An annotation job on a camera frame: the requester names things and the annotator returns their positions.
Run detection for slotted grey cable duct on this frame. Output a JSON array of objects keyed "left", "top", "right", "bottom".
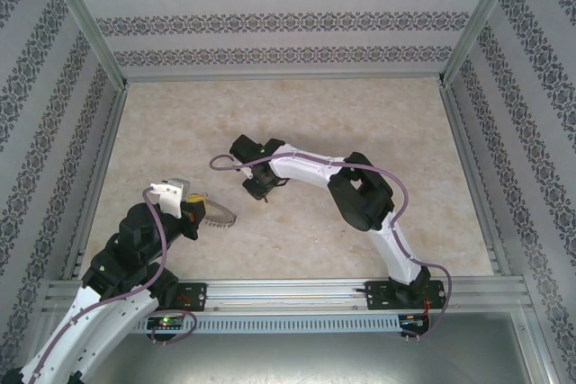
[{"left": 134, "top": 314, "right": 401, "bottom": 335}]

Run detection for aluminium rear floor rail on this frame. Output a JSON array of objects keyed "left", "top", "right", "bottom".
[{"left": 123, "top": 72, "right": 446, "bottom": 85}]

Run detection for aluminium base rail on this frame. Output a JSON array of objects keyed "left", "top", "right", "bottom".
[{"left": 47, "top": 279, "right": 530, "bottom": 313}]

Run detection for aluminium frame post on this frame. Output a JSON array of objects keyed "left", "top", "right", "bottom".
[
  {"left": 436, "top": 0, "right": 528, "bottom": 88},
  {"left": 34, "top": 0, "right": 130, "bottom": 88}
]

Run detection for grey metal sheet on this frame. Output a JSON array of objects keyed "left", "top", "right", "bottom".
[{"left": 71, "top": 332, "right": 553, "bottom": 384}]

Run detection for circuit board with orange light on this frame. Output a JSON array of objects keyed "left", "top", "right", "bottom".
[{"left": 400, "top": 311, "right": 431, "bottom": 335}]

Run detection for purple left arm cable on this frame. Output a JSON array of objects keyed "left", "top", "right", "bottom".
[{"left": 26, "top": 186, "right": 195, "bottom": 380}]

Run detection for circuit board with green light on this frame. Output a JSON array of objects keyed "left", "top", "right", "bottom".
[{"left": 147, "top": 315, "right": 186, "bottom": 332}]

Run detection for aluminium floor side rail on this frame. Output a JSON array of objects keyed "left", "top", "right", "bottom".
[
  {"left": 438, "top": 85, "right": 514, "bottom": 277},
  {"left": 62, "top": 85, "right": 131, "bottom": 280}
]

